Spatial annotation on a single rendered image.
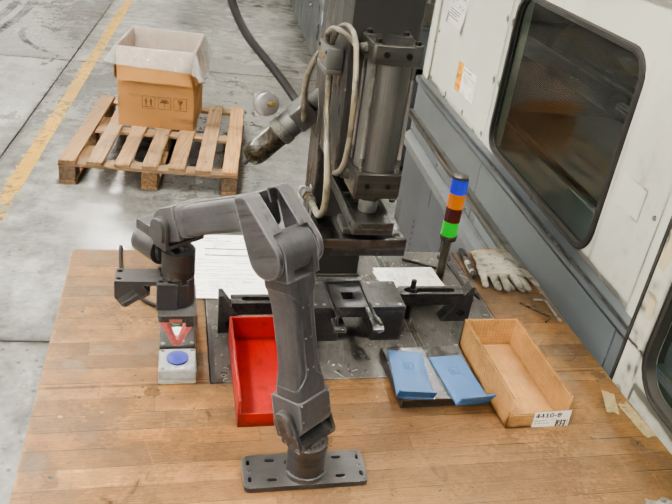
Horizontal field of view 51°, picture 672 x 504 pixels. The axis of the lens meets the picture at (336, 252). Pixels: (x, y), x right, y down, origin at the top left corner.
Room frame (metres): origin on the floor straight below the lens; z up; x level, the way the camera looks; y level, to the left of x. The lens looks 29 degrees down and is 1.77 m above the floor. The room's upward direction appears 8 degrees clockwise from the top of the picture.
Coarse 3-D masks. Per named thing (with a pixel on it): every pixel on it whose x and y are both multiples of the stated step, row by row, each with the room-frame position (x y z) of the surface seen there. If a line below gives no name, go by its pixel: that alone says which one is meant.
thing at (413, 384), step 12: (396, 360) 1.13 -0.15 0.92; (408, 360) 1.14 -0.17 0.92; (420, 360) 1.15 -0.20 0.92; (396, 372) 1.10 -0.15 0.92; (408, 372) 1.10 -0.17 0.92; (420, 372) 1.11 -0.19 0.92; (396, 384) 1.06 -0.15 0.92; (408, 384) 1.07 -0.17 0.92; (420, 384) 1.07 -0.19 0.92; (396, 396) 1.03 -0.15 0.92; (408, 396) 1.03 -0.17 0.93; (420, 396) 1.03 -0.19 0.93; (432, 396) 1.03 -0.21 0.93
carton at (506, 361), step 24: (480, 336) 1.25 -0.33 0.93; (504, 336) 1.27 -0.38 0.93; (528, 336) 1.21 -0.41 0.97; (480, 360) 1.15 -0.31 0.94; (504, 360) 1.21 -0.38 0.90; (528, 360) 1.19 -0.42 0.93; (480, 384) 1.12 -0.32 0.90; (504, 384) 1.05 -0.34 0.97; (528, 384) 1.14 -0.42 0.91; (552, 384) 1.10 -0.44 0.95; (504, 408) 1.02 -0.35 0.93; (528, 408) 1.07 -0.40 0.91; (552, 408) 1.07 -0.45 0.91
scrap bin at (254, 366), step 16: (240, 320) 1.16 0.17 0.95; (256, 320) 1.17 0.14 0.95; (272, 320) 1.17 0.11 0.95; (240, 336) 1.16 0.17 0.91; (256, 336) 1.17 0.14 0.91; (272, 336) 1.18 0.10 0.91; (240, 352) 1.12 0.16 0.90; (256, 352) 1.12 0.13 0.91; (272, 352) 1.13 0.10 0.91; (240, 368) 1.07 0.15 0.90; (256, 368) 1.07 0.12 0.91; (272, 368) 1.08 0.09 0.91; (240, 384) 1.02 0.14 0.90; (256, 384) 1.03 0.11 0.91; (272, 384) 1.03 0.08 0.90; (240, 400) 0.92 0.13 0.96; (256, 400) 0.99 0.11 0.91; (240, 416) 0.92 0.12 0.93; (256, 416) 0.92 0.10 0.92; (272, 416) 0.93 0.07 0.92
